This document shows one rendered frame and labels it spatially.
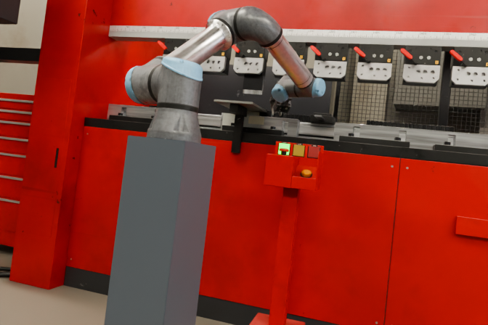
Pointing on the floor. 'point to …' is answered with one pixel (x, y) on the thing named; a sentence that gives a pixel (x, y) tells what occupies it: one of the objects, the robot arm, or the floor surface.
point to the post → (444, 91)
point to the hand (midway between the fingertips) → (274, 110)
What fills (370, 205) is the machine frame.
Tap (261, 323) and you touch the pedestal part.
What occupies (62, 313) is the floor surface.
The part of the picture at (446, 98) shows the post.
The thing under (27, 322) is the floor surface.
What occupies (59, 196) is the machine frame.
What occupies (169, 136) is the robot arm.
